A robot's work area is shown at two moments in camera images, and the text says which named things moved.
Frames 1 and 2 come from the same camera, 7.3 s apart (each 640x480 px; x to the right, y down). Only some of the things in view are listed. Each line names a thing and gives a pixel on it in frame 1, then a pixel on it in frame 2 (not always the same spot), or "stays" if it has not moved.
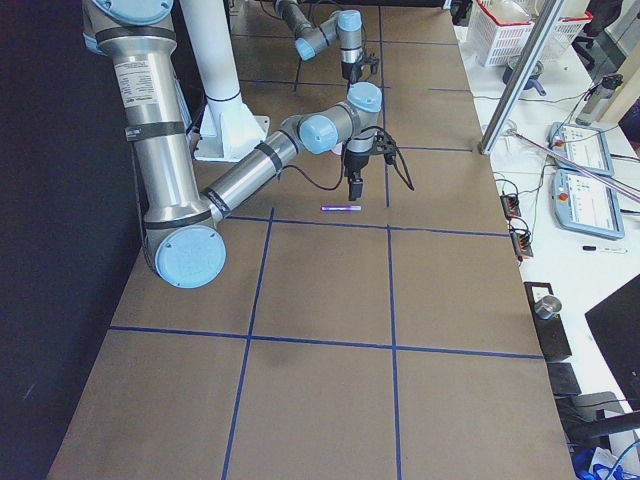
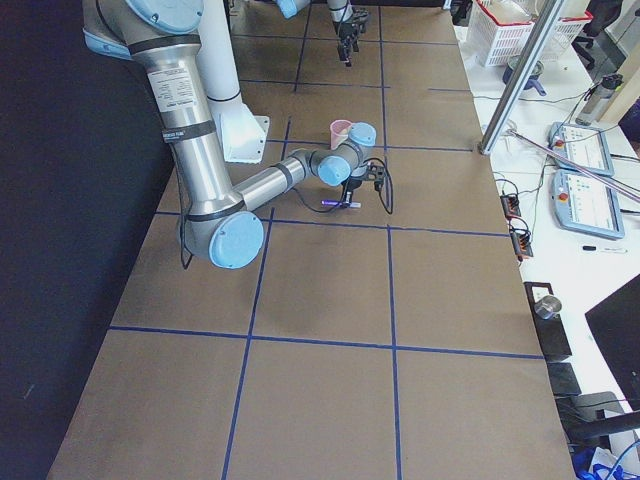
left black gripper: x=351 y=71 → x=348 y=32
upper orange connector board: x=510 y=206 stays
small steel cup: x=547 y=307 stays
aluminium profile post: x=518 y=77 stays
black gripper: x=384 y=144 → x=376 y=173
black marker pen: x=615 y=250 stays
